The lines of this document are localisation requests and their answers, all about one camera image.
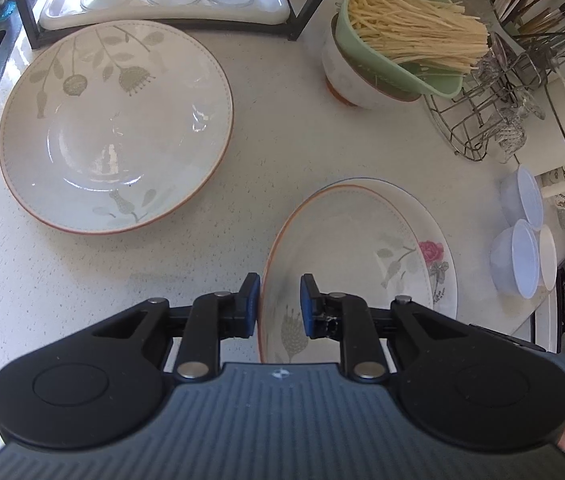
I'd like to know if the small white plastic bowl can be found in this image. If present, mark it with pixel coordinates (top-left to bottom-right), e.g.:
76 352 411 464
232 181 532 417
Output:
537 224 558 291
501 166 544 231
491 220 542 298

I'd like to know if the bundle of dry noodles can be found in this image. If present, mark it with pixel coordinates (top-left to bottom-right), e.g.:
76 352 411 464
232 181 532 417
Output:
345 0 492 76

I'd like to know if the rose-patterned plate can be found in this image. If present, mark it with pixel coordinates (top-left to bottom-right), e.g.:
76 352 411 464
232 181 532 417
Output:
335 177 458 321

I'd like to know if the black metal dish rack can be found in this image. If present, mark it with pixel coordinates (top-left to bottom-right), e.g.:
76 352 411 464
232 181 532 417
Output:
6 0 358 51

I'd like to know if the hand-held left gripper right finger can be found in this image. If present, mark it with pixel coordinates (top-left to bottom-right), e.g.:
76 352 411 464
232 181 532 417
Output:
300 274 468 381

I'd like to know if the large leaf-patterned plate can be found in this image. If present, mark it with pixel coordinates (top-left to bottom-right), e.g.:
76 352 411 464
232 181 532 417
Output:
0 20 234 236

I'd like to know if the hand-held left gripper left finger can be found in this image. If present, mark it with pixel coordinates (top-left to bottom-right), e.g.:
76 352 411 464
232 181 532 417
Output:
91 272 262 381

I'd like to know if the white bowl with orange foot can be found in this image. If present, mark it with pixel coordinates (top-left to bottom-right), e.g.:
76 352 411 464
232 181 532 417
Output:
321 12 413 111

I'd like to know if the green and white chopstick holder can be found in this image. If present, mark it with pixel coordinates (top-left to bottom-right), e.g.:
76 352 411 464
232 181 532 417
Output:
483 0 565 68

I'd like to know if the wire cup rack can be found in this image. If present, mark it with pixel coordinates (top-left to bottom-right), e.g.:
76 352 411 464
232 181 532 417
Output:
423 30 548 162

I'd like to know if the green colander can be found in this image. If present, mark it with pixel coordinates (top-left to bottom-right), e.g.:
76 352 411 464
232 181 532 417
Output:
333 0 466 101

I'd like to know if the orange-rimmed leaf-patterned plate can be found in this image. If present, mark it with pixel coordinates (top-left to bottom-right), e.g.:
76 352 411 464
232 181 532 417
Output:
258 184 436 364

